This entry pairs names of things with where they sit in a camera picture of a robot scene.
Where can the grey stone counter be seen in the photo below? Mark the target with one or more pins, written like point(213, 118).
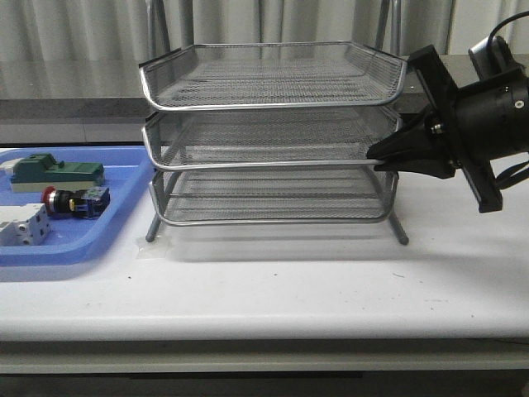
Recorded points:
point(71, 102)

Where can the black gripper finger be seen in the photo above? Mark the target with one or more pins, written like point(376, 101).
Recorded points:
point(435, 166)
point(410, 142)

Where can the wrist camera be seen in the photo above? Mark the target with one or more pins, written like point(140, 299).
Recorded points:
point(490, 60)

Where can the grey pleated curtain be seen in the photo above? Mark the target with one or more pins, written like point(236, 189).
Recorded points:
point(117, 30)

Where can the red emergency stop button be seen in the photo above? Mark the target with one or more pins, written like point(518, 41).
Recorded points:
point(84, 203)

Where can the grey metal rack frame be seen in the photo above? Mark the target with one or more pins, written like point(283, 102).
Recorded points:
point(159, 45)

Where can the green terminal block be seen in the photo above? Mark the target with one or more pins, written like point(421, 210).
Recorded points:
point(39, 171)

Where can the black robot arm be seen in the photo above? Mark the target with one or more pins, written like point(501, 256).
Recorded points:
point(506, 122)

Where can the blue plastic tray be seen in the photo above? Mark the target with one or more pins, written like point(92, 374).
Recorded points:
point(72, 242)

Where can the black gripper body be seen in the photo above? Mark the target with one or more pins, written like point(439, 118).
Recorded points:
point(453, 127)

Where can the white circuit breaker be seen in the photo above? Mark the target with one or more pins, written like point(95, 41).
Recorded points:
point(26, 225)

